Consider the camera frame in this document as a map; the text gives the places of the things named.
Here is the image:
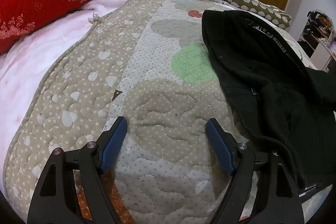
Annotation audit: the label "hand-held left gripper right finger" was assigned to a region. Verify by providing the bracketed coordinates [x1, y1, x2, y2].
[205, 118, 303, 224]

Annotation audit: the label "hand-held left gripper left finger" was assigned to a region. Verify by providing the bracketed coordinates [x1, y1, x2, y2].
[28, 116, 128, 224]

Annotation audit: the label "black pants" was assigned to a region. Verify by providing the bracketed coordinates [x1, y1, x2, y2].
[202, 9, 336, 198]

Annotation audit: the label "quilted heart-pattern blanket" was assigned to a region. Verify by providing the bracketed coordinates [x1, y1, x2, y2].
[5, 0, 336, 224]

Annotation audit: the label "white bed sheet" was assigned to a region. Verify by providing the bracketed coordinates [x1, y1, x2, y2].
[0, 0, 138, 188]

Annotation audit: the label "olive white-spotted pillow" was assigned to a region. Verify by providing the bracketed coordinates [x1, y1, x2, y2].
[222, 0, 292, 29]

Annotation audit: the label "cluttered white shelf unit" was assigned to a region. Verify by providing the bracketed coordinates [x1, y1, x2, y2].
[297, 10, 336, 73]

